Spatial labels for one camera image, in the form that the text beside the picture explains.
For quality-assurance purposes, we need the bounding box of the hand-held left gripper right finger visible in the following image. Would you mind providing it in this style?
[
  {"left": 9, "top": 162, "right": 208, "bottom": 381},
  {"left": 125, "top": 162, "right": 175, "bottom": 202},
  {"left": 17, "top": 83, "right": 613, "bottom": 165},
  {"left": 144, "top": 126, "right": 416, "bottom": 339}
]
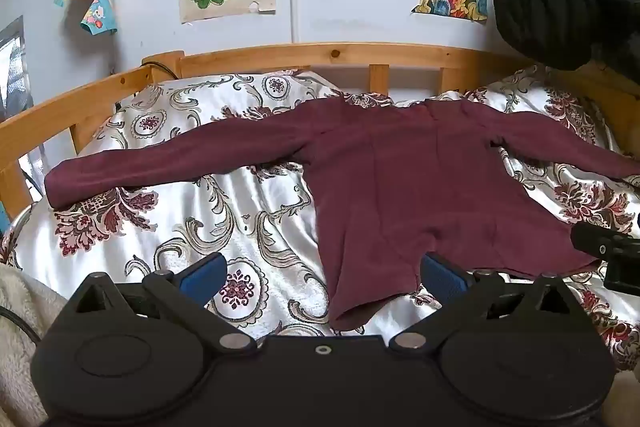
[{"left": 389, "top": 252, "right": 582, "bottom": 354}]

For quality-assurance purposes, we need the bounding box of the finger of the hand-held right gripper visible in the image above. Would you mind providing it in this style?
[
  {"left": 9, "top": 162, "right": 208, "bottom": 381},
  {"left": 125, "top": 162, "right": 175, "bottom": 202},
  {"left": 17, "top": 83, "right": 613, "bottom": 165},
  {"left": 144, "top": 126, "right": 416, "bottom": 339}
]
[{"left": 571, "top": 222, "right": 640, "bottom": 260}]

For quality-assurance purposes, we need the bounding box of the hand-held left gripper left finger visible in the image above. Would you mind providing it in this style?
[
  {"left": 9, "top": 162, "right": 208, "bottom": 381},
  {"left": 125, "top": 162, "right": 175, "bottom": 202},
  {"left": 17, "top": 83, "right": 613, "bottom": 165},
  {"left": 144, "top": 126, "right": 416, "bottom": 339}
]
[{"left": 74, "top": 252, "right": 257, "bottom": 354}]

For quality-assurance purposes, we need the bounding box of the maroon long-sleeve shirt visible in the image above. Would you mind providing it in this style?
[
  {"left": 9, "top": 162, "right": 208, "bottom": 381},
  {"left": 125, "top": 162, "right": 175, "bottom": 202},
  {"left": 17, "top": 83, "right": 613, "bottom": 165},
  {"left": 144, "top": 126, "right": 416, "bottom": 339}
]
[{"left": 44, "top": 97, "right": 640, "bottom": 333}]

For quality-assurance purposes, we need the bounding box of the white floral satin bedspread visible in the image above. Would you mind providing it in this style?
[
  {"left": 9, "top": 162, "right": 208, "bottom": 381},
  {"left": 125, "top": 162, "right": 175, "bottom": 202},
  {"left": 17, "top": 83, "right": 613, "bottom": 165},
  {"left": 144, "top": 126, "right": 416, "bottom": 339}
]
[{"left": 0, "top": 67, "right": 640, "bottom": 373}]

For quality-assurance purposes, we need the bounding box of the cream fleece blanket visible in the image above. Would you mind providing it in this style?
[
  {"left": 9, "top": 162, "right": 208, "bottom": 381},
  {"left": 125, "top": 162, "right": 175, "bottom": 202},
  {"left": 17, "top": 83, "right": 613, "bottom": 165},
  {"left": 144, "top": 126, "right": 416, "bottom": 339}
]
[{"left": 0, "top": 264, "right": 71, "bottom": 427}]

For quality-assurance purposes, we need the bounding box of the silver foil sheet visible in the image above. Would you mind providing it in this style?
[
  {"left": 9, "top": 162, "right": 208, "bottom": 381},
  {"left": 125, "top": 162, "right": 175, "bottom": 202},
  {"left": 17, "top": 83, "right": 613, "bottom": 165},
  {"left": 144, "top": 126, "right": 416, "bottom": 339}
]
[{"left": 0, "top": 16, "right": 34, "bottom": 118}]

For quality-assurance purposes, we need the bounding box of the black cable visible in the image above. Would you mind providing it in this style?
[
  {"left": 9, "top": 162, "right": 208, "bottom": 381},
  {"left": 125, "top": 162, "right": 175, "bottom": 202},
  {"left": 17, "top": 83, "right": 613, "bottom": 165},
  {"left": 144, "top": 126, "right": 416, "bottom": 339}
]
[
  {"left": 0, "top": 306, "right": 44, "bottom": 344},
  {"left": 140, "top": 61, "right": 179, "bottom": 81}
]

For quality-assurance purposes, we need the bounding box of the wooden bed frame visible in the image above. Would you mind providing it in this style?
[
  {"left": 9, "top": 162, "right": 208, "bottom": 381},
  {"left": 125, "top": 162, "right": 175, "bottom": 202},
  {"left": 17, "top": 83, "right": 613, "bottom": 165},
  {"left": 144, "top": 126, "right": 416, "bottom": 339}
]
[{"left": 0, "top": 43, "right": 640, "bottom": 228}]

